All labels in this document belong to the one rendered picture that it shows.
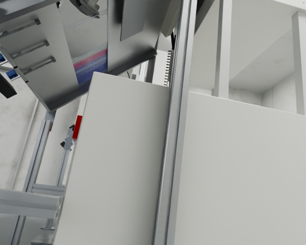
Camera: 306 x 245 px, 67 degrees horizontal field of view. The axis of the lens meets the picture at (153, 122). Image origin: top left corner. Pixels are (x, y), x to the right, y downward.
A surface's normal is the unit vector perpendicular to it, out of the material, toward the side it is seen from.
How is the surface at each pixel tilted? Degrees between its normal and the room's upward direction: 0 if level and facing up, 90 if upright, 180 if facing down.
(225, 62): 90
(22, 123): 90
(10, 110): 90
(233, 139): 90
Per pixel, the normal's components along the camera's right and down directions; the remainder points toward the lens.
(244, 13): -0.13, 0.95
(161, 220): 0.19, -0.26
